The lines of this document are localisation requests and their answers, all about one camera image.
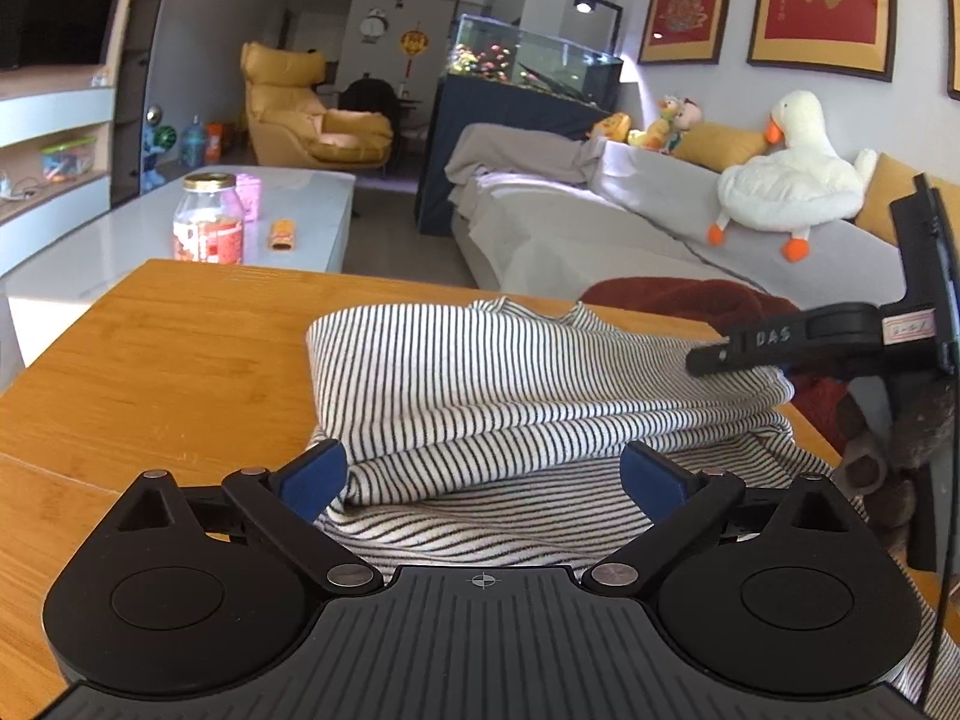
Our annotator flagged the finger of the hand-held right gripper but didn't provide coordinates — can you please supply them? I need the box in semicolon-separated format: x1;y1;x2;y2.
685;302;887;380
780;351;887;385

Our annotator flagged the grey sofa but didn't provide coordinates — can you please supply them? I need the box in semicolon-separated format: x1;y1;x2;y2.
446;124;923;316

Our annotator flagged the dark fish tank cabinet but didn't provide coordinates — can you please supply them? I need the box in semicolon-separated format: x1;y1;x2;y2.
416;75;625;238

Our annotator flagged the red framed calligraphy picture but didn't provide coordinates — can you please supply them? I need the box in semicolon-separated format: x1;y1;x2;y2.
746;0;898;83

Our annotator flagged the red hanging ornament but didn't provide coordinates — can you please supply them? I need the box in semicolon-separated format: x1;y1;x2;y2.
399;28;428;80

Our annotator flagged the glass fish tank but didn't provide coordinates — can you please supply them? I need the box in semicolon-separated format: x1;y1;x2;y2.
446;13;623;103

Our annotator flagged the dark red fleece blanket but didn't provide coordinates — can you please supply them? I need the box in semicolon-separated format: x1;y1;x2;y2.
577;277;852;458

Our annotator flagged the beige blanket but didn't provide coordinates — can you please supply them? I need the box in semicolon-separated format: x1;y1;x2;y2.
445;122;617;190

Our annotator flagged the black television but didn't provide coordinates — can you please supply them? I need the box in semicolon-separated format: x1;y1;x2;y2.
0;0;134;73

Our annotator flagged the yellow green doll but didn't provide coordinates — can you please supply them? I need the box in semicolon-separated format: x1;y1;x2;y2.
628;96;680;156

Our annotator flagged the blue toy with green ball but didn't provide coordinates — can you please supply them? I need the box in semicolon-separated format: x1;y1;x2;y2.
139;106;179;193

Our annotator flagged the black white striped shirt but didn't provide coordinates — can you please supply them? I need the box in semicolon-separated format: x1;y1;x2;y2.
304;296;938;710

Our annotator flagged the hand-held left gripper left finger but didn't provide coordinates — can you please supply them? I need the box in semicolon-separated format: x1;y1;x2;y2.
112;439;383;595

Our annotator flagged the white goose plush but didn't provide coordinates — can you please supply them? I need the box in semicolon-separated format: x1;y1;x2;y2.
705;90;880;263

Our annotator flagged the clear plastic container green lid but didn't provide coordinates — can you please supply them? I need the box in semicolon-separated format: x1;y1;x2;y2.
41;136;99;185

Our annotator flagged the glass jar with gold lid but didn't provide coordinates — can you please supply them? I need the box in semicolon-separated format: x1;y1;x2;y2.
172;172;248;266

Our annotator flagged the white coffee table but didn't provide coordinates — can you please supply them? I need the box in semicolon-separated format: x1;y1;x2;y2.
0;165;358;370

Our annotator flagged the yellow armchair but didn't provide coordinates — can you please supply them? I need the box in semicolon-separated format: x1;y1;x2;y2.
240;41;395;170

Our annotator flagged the black bag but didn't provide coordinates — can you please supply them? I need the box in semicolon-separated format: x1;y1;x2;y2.
337;75;403;122

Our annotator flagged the yellow cushion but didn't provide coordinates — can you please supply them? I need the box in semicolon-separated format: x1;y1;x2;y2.
671;122;775;175
853;152;960;250

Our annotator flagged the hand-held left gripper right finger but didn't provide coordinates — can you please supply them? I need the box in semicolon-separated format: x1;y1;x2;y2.
582;439;854;596

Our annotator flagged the white wooden shelf unit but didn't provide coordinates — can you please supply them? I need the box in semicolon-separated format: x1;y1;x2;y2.
0;64;118;280

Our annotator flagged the blue water bottle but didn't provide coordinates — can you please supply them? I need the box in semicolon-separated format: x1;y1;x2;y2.
178;116;208;169

